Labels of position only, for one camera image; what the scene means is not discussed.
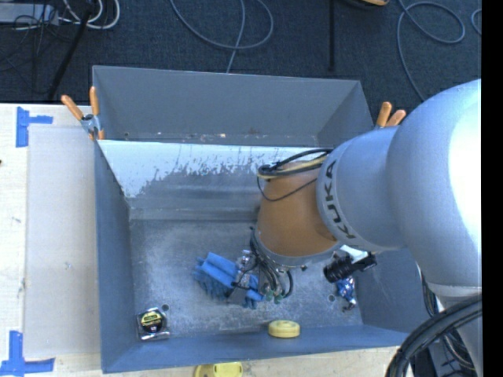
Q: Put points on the grey metal bin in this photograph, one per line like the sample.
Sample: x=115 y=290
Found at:
x=188 y=249

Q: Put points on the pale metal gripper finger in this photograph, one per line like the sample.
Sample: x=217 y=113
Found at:
x=247 y=259
x=240 y=285

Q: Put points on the pale flat board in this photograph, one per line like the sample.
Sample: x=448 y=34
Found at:
x=59 y=230

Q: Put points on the black cylinder on white bracket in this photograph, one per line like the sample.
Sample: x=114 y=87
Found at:
x=344 y=267

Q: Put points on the black and yellow tape measure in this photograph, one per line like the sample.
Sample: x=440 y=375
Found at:
x=152 y=322

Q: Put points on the yellow round disc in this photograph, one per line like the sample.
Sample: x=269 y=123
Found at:
x=218 y=370
x=283 y=328

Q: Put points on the small blue toy figure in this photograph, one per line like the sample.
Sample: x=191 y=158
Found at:
x=346 y=289

